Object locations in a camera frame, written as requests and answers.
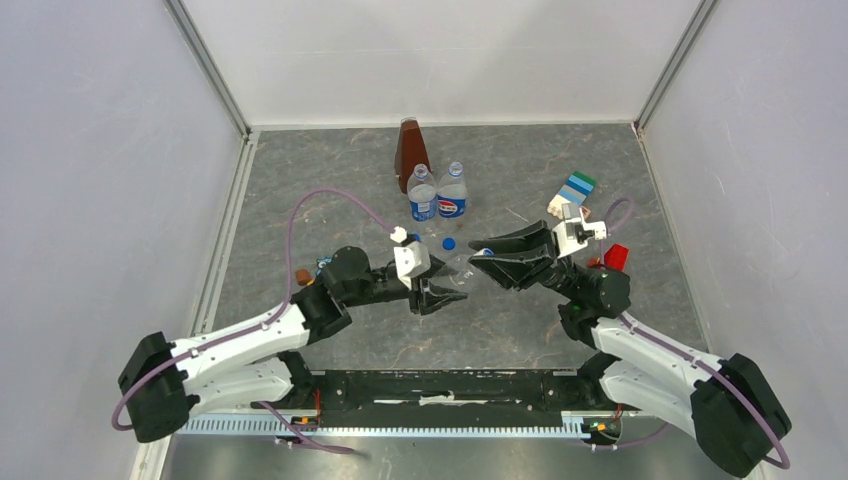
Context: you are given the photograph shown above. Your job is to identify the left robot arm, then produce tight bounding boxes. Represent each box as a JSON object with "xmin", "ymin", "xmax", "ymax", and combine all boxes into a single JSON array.
[{"xmin": 113, "ymin": 243, "xmax": 468, "ymax": 443}]

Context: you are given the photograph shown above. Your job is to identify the aluminium frame post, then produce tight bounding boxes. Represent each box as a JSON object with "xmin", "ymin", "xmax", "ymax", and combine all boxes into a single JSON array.
[
  {"xmin": 163, "ymin": 0, "xmax": 252, "ymax": 138},
  {"xmin": 632, "ymin": 0, "xmax": 720, "ymax": 138}
]

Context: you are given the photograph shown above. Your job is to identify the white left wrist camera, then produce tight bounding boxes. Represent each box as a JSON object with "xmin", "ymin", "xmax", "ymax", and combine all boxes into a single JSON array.
[{"xmin": 390, "ymin": 226, "xmax": 430, "ymax": 287}]

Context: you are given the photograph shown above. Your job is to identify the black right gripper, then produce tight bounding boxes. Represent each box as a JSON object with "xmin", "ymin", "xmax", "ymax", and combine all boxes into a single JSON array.
[{"xmin": 467, "ymin": 221, "xmax": 583, "ymax": 304}]

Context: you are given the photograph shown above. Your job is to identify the clear unlabelled plastic bottle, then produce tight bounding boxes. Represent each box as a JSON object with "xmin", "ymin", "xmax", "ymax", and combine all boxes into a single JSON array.
[{"xmin": 431, "ymin": 254, "xmax": 487, "ymax": 293}]

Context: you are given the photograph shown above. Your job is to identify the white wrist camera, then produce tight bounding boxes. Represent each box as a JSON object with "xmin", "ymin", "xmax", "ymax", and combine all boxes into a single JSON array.
[
  {"xmin": 390, "ymin": 226, "xmax": 430, "ymax": 287},
  {"xmin": 551, "ymin": 202, "xmax": 608, "ymax": 258}
]

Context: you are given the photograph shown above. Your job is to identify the Pepsi bottle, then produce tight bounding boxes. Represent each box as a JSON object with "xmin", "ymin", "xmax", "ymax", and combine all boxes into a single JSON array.
[
  {"xmin": 437, "ymin": 161, "xmax": 468, "ymax": 219},
  {"xmin": 407, "ymin": 164, "xmax": 437, "ymax": 222}
]

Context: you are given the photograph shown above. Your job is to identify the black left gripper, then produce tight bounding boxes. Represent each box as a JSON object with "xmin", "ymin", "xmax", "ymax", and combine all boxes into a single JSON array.
[{"xmin": 343, "ymin": 252, "xmax": 468, "ymax": 317}]

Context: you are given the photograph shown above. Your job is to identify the aluminium frame post right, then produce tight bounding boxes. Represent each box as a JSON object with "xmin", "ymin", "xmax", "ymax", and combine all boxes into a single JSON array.
[{"xmin": 632, "ymin": 0, "xmax": 720, "ymax": 138}]

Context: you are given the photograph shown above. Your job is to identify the blue green stacked block toy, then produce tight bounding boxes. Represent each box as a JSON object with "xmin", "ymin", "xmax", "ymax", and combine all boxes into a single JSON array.
[{"xmin": 547, "ymin": 170, "xmax": 596, "ymax": 219}]

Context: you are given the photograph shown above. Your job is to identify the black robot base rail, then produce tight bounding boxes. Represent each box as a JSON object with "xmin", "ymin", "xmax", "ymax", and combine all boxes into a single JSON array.
[{"xmin": 271, "ymin": 353, "xmax": 632, "ymax": 445}]

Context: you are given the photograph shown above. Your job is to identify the blue owl toy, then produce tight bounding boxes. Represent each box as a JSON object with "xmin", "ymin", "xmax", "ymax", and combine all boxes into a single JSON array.
[{"xmin": 315, "ymin": 257, "xmax": 332, "ymax": 275}]

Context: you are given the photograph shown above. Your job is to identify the brown wooden metronome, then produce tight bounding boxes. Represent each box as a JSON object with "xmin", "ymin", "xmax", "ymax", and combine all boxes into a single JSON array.
[{"xmin": 394, "ymin": 117, "xmax": 432, "ymax": 194}]

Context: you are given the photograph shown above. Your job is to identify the aluminium frame post left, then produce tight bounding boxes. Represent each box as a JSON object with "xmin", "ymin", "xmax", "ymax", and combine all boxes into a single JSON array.
[{"xmin": 163, "ymin": 0, "xmax": 252, "ymax": 138}]

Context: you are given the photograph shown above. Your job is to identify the red toy block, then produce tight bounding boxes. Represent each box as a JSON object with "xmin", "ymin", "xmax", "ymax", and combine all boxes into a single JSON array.
[{"xmin": 603, "ymin": 243, "xmax": 630, "ymax": 271}]

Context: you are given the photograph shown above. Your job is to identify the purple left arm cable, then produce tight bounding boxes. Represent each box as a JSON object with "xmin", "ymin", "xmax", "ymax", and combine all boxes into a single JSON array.
[{"xmin": 111, "ymin": 188, "xmax": 399, "ymax": 457}]

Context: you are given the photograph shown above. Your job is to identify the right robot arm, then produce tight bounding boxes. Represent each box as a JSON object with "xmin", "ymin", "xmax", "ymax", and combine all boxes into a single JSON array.
[{"xmin": 469, "ymin": 218, "xmax": 792, "ymax": 478}]

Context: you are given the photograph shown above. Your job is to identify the small brown toy piece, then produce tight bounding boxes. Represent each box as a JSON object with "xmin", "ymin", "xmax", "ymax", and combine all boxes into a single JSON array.
[{"xmin": 295, "ymin": 269, "xmax": 313, "ymax": 286}]

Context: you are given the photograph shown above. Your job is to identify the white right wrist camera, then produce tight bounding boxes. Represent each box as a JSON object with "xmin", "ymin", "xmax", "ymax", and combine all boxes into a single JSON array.
[{"xmin": 551, "ymin": 202, "xmax": 608, "ymax": 258}]

